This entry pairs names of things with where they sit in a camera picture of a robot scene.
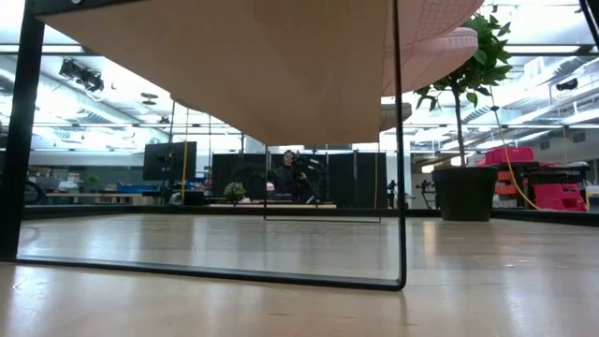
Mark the person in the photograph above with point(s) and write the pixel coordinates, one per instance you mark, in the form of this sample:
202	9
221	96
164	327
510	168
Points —
285	180

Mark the red plastic crate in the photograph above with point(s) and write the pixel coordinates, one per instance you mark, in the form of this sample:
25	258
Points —
559	196
507	156

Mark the black monitor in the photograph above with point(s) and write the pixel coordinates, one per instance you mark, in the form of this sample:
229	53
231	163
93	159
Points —
164	161

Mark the grey slide sandal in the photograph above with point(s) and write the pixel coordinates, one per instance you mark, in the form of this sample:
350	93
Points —
395	117

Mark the wooden shelf black metal frame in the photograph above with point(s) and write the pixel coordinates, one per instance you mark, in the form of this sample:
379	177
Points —
281	70

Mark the black partition wall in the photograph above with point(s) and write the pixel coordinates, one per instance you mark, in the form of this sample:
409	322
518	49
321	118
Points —
360	180

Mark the pink slide sandal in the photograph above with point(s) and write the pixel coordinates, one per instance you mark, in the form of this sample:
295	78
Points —
421	70
435	19

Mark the small green potted plant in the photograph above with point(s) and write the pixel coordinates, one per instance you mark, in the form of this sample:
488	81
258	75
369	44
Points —
234	191

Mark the green plant in black pot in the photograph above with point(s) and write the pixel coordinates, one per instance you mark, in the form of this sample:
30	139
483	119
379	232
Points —
463	194

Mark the black ceiling camera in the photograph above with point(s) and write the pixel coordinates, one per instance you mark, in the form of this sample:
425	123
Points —
82	75

